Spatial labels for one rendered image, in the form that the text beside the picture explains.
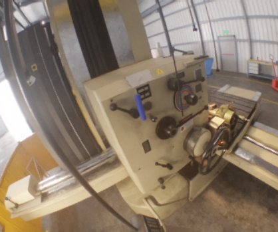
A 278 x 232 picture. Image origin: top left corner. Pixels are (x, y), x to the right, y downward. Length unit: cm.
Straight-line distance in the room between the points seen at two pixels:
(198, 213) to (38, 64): 252
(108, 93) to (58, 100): 72
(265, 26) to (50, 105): 830
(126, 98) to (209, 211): 191
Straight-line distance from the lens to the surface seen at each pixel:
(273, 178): 178
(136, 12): 149
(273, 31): 801
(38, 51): 126
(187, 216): 209
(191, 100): 74
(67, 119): 127
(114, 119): 60
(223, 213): 216
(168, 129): 71
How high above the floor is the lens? 200
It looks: 27 degrees down
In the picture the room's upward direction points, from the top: 17 degrees counter-clockwise
